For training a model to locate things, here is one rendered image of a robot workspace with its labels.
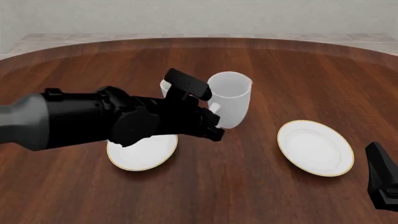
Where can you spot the white plate with gold rim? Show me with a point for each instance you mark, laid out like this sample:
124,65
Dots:
146,154
315,148

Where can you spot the grey and black left robot arm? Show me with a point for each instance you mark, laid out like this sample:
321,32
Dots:
68,119

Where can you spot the small white mug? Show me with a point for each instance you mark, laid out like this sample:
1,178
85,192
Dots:
164,89

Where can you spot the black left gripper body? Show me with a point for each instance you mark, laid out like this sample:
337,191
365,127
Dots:
196,119

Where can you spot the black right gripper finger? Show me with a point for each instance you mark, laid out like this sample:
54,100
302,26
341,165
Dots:
381,163

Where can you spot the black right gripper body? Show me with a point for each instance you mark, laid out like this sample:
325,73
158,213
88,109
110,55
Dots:
385,198

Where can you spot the large white mug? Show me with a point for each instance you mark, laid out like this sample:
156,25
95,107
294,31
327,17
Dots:
231,98

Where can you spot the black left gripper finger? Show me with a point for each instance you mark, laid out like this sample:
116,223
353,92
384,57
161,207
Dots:
215,135

